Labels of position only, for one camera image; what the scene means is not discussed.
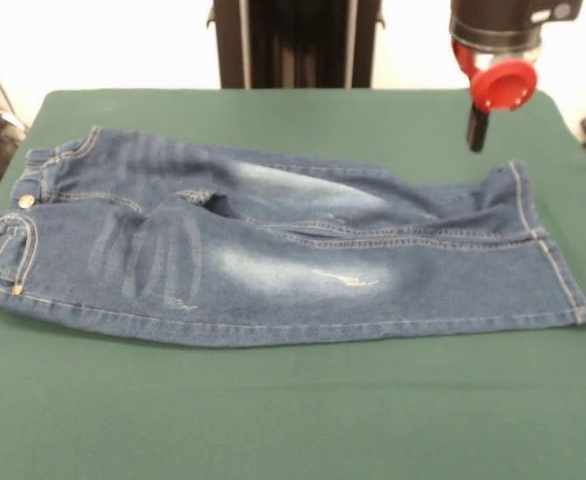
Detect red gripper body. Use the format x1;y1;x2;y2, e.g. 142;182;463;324
451;38;539;114

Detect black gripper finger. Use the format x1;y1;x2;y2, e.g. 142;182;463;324
466;102;491;153

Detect blue denim jeans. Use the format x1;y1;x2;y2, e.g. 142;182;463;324
0;124;586;349

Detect dark green table cloth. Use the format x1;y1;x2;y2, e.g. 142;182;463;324
0;88;586;480

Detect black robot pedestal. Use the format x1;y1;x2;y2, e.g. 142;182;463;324
206;0;387;90

